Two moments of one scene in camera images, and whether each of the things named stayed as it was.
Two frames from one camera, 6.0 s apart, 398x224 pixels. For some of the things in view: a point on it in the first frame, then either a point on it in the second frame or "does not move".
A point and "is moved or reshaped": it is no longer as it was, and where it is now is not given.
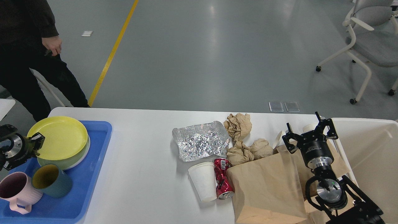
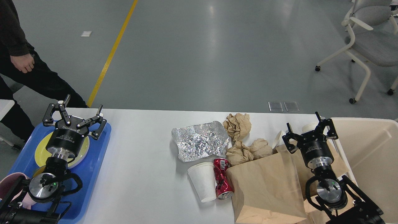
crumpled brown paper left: x=239 y=153 does not move
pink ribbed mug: x=16 y=188 does not move
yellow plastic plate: x=64 y=136 is moved or reshaped
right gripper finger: x=332 y=133 does not move
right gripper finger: x=289 y=135 does not move
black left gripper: x=20 y=149 → x=67 y=140
